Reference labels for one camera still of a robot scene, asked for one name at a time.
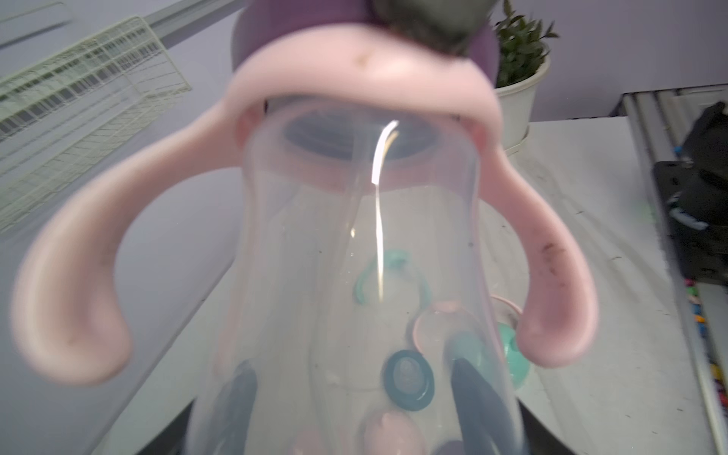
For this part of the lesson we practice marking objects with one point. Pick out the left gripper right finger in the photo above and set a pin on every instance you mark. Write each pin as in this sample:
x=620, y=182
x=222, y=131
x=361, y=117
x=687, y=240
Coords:
x=486, y=423

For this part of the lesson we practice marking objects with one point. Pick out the pink bottle cap centre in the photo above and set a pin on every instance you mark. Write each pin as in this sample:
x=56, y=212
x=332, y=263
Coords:
x=392, y=432

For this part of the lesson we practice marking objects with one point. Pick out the white wire wall basket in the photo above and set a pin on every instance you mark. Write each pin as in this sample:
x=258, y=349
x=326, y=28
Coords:
x=64, y=115

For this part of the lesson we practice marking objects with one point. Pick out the potted green plant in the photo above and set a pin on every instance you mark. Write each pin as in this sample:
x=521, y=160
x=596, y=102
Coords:
x=524, y=62

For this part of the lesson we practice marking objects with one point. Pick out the teal bottle cap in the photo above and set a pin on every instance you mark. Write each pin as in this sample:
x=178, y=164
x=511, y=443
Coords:
x=470, y=347

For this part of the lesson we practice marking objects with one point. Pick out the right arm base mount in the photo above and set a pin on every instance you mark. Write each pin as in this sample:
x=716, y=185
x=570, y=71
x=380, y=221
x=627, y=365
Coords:
x=693, y=193

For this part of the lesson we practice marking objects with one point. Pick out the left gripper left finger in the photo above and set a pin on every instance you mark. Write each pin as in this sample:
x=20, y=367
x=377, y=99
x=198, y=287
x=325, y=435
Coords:
x=222, y=431

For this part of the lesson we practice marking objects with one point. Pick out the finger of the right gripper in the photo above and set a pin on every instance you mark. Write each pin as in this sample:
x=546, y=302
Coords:
x=446, y=26

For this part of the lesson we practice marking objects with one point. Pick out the teal nipple collar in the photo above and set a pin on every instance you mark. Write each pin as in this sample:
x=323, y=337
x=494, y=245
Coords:
x=408, y=380

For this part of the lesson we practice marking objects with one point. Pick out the purple nipple collar back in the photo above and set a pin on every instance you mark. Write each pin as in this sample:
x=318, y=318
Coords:
x=262, y=22

